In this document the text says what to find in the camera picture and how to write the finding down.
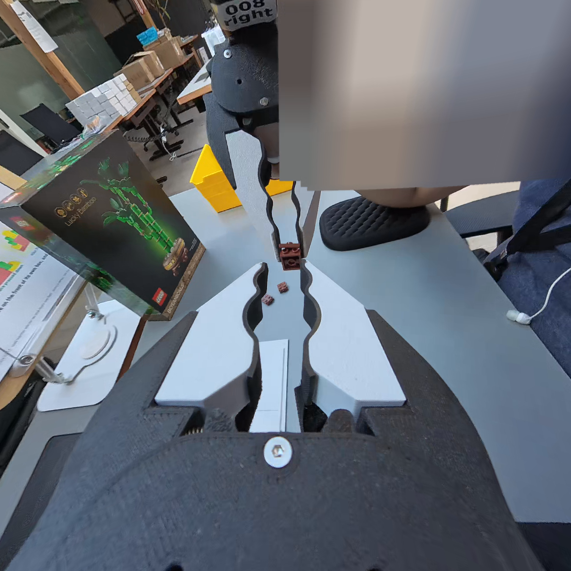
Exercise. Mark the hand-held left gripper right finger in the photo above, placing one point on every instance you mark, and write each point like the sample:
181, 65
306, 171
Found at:
352, 352

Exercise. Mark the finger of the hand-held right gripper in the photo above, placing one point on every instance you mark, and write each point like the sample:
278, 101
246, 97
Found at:
250, 178
305, 214

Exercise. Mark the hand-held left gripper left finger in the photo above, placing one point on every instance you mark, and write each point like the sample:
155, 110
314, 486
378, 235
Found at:
214, 348

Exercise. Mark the brown toy brick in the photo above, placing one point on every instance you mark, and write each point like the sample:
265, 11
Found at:
290, 258

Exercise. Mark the person's right forearm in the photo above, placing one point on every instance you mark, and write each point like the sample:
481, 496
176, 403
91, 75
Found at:
401, 196

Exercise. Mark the grey desk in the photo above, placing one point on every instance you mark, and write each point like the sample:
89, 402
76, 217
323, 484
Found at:
423, 312

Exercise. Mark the yellow plastic bin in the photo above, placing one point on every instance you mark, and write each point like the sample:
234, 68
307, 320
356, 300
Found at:
214, 183

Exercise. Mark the black wrist rest pad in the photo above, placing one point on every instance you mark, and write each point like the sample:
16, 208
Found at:
370, 223

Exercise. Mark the white printed paper sheet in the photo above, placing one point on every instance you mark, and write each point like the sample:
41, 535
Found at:
270, 383

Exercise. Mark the small brown toy plate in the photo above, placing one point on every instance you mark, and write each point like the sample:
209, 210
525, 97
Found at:
283, 287
267, 299

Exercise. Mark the cardboard box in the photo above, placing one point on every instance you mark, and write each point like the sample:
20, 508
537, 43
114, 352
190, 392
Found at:
167, 49
140, 67

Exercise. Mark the stack of white boxes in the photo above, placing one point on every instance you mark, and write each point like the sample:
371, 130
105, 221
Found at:
107, 100

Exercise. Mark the dark bamboo print box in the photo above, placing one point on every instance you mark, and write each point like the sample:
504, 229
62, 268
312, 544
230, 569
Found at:
111, 214

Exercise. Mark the black office chair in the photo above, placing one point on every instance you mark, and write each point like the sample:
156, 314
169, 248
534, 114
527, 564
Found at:
481, 214

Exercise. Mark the illustrated instruction sheet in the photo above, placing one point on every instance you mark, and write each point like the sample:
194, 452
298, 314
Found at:
35, 294

